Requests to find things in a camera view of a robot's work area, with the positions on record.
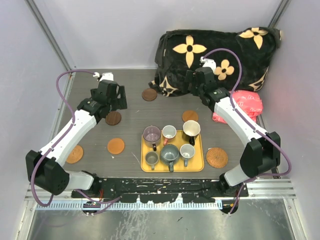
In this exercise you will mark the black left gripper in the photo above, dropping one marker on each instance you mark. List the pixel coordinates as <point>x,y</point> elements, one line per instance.
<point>121,102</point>

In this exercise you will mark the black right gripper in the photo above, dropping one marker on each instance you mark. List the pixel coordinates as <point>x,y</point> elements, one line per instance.
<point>190,78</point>

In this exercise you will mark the dark wood coaster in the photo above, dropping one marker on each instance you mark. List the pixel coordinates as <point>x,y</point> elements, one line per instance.
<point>149,94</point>
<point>113,118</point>

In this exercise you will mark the light wood coaster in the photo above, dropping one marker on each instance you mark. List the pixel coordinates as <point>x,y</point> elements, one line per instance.
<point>190,115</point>

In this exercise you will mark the black cream mug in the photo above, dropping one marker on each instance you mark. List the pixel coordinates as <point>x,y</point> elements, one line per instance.
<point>190,131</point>

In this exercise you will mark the orange wood coaster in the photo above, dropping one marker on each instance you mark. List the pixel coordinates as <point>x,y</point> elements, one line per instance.
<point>115,146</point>

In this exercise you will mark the purple glass mug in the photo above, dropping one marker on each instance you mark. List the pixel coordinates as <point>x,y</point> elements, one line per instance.
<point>152,137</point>

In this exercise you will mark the rattan coaster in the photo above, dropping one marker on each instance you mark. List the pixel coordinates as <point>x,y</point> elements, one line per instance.
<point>75,155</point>
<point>216,157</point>

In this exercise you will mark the grey white mug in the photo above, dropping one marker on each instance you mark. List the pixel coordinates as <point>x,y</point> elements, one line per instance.
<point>187,152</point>

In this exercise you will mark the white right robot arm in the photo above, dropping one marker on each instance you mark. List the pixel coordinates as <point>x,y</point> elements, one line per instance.
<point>261,153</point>

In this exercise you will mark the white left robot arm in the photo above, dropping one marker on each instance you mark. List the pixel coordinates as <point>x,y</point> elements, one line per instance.
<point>45,168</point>

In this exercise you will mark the black floral pillow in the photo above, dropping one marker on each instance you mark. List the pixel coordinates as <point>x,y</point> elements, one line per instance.
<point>242,58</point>

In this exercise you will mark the pink white mug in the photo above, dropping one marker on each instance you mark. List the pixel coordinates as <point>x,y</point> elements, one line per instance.
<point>169,132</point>

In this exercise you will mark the pink plastic bag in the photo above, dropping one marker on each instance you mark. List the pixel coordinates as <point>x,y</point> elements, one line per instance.
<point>249,102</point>

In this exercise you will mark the small grey-green mug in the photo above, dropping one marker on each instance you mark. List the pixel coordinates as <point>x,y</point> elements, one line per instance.
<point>152,158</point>

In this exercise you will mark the yellow tray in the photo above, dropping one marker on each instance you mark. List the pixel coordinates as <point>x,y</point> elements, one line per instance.
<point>195,164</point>

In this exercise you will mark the large blue-grey mug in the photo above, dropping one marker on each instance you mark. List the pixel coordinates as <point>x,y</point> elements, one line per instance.
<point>169,155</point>

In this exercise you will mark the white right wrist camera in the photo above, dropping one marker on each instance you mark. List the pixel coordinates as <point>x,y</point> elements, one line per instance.
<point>208,63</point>

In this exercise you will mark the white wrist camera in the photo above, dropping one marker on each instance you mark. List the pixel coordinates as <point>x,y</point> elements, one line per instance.
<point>208,63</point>
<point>108,76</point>

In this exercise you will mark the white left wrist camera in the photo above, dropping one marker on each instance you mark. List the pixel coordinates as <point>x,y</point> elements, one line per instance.
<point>108,76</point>

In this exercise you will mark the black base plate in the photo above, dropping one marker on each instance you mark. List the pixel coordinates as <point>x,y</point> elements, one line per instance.
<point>160,190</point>

